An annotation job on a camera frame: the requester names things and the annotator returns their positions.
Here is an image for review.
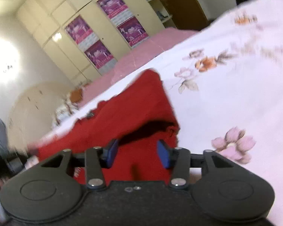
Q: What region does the cream wardrobe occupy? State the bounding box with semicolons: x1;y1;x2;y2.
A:
17;0;165;85

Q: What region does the grey sweater neck label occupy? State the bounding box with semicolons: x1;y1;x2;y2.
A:
86;111;94;119

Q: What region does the brown wooden door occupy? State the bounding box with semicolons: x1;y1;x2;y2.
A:
160;0;208;31

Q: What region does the upper left purple poster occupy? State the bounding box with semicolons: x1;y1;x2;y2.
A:
64;15;99;52

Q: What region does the pink bed cover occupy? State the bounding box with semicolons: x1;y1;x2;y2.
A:
78;27;197;108

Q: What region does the lower right purple poster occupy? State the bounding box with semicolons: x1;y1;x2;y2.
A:
117;16;149;47

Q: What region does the lower left purple poster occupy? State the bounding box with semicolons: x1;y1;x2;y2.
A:
85;40;117;75

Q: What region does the cream curved headboard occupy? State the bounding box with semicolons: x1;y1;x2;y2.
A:
7;82;72;150

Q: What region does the upper right purple poster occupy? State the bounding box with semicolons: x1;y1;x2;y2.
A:
97;0;134;27

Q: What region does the patterned pillow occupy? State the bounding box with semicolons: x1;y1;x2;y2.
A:
52;94;78;129

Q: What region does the red knit sweater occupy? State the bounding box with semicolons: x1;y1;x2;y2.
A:
37;69;179;183

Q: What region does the corner wall shelf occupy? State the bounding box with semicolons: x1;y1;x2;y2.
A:
147;0;177;29

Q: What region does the purple poster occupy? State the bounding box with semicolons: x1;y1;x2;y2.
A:
85;40;117;75
64;15;99;52
97;0;134;27
117;16;149;47

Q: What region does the orange cushion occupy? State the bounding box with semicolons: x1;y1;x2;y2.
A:
69;88;83;104

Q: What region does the white floral bed sheet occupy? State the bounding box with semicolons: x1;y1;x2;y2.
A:
28;0;283;225

